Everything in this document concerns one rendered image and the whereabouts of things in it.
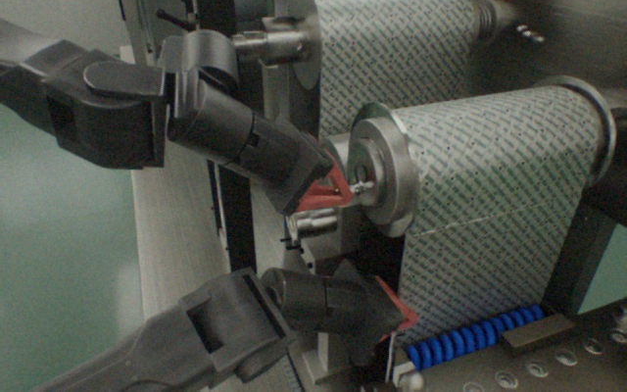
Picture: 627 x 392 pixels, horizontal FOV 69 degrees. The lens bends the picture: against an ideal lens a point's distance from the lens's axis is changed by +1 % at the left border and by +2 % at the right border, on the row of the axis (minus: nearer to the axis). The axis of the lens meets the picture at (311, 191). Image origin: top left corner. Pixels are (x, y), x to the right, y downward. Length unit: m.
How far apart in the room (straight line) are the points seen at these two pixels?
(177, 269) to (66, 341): 1.30
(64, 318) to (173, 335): 1.91
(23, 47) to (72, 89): 0.07
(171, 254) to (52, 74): 0.63
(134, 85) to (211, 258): 0.61
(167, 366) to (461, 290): 0.36
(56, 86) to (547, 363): 0.58
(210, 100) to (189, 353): 0.19
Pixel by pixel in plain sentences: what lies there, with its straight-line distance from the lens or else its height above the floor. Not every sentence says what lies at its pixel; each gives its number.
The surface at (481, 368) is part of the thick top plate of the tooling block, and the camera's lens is 0.61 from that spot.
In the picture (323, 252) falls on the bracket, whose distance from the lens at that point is 0.55.
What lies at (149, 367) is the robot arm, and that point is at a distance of 0.37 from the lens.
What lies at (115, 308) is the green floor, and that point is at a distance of 2.24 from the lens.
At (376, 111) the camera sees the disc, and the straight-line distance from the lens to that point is 0.48.
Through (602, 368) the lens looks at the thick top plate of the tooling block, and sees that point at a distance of 0.67.
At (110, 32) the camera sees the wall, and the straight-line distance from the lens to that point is 6.00.
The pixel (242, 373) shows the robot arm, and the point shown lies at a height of 1.17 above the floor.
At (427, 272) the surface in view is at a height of 1.15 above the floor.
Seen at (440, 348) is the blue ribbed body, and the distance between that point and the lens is 0.60.
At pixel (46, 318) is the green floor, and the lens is 2.32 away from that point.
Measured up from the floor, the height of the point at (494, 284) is 1.09.
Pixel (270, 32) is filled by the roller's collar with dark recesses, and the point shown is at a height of 1.35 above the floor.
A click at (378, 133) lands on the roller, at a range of 0.46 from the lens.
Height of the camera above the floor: 1.49
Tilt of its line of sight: 32 degrees down
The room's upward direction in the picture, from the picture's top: straight up
